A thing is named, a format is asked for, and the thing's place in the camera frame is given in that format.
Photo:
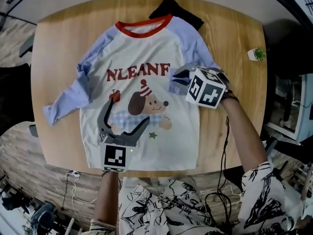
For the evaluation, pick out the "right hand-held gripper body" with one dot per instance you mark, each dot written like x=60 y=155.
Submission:
x=205 y=92

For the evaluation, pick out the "person's right forearm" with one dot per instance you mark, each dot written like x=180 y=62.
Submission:
x=244 y=136

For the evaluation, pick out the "person's beige trousers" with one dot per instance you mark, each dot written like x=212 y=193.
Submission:
x=151 y=182

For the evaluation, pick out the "small potted plant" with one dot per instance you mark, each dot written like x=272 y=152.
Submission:
x=256 y=54

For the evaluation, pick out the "person's black-and-white patterned shirt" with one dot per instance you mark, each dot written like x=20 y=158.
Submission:
x=171 y=212

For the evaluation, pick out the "white power strip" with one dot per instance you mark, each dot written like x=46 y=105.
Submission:
x=73 y=174

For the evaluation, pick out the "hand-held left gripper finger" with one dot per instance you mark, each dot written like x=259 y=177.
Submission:
x=101 y=121
x=137 y=134

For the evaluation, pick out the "light blue desk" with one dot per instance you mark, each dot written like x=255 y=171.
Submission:
x=304 y=106

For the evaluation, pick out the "black cloth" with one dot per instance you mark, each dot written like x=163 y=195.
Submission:
x=171 y=8

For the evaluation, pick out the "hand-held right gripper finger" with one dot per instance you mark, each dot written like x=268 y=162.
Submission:
x=182 y=88
x=185 y=68

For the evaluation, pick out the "white blue raglan t-shirt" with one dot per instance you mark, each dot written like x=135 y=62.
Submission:
x=151 y=48

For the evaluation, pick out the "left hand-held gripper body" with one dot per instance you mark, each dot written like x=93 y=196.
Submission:
x=115 y=155

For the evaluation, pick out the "person's left forearm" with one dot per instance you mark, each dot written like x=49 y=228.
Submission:
x=106 y=197

